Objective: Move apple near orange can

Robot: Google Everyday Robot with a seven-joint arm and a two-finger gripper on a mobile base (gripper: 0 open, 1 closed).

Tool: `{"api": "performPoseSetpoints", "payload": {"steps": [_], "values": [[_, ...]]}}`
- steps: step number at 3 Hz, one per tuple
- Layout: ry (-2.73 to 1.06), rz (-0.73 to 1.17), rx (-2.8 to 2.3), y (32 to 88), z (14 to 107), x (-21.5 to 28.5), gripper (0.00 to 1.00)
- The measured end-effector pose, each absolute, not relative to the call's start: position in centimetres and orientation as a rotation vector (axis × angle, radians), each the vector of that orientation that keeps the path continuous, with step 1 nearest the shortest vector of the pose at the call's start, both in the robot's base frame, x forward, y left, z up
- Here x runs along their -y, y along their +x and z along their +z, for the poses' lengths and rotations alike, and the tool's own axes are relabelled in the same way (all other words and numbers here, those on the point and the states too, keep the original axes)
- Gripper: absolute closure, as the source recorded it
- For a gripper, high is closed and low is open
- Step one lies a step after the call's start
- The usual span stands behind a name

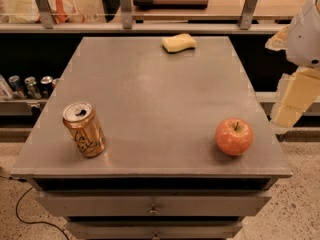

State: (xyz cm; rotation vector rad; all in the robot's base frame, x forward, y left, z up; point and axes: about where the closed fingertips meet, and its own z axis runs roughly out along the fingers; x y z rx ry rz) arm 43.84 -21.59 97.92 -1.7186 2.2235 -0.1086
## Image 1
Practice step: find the lower drawer with knob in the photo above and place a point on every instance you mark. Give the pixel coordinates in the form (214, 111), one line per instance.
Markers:
(157, 230)

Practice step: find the yellow sponge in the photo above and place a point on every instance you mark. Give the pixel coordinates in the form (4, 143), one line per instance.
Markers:
(179, 43)

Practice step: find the white orange plastic bag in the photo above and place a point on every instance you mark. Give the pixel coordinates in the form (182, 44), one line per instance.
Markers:
(26, 11)

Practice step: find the upper drawer with knob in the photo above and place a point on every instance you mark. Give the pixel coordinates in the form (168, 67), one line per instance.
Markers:
(66, 204)

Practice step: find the dark can on shelf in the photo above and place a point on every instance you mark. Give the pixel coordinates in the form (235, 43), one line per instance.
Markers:
(46, 83)

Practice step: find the red apple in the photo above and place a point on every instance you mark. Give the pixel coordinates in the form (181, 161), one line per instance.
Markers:
(233, 136)

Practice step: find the grey drawer cabinet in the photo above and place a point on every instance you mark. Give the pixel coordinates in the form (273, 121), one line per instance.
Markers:
(159, 112)

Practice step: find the metal bracket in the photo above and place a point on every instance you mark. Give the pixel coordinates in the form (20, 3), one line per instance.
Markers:
(126, 14)
(246, 17)
(45, 13)

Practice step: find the small red can on shelf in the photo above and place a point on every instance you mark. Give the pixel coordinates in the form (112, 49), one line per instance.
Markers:
(55, 82)

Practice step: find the left metal bracket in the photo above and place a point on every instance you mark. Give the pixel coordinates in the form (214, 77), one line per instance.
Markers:
(45, 13)

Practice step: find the right metal bracket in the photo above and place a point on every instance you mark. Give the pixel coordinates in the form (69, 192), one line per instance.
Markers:
(246, 17)

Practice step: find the green silver can on shelf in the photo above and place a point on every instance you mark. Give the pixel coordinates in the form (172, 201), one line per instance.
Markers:
(32, 87)

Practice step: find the orange soda can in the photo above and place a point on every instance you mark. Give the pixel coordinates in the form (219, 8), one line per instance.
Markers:
(82, 122)

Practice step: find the middle metal bracket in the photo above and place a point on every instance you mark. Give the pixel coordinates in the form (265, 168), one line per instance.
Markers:
(126, 14)

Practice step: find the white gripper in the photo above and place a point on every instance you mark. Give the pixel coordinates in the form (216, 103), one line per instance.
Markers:
(305, 39)

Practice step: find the drawer with knob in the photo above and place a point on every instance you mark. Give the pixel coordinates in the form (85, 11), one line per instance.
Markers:
(157, 230)
(66, 204)

